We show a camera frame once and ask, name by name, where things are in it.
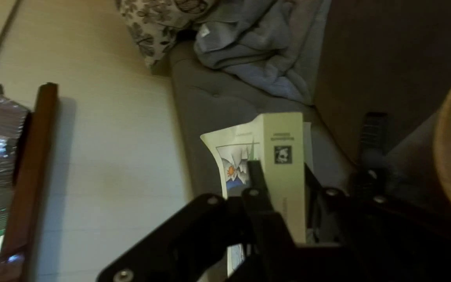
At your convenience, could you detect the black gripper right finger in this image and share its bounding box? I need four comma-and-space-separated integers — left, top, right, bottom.
302, 164, 451, 282

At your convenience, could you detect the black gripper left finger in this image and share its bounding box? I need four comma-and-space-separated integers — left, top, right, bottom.
95, 159, 295, 282

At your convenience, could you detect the white illustrated paperback book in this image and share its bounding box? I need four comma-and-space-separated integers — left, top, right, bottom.
198, 110, 312, 280

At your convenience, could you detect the dark brown sofa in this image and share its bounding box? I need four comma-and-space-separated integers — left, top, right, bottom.
167, 0, 451, 248

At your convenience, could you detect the dark wooden counter ledge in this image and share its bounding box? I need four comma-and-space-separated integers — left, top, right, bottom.
0, 82, 60, 282

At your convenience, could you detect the grey crumpled blanket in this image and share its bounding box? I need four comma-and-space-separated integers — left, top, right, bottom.
192, 0, 331, 106

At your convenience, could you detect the large leaf patterned pillow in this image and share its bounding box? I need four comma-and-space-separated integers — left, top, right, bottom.
114, 0, 217, 71

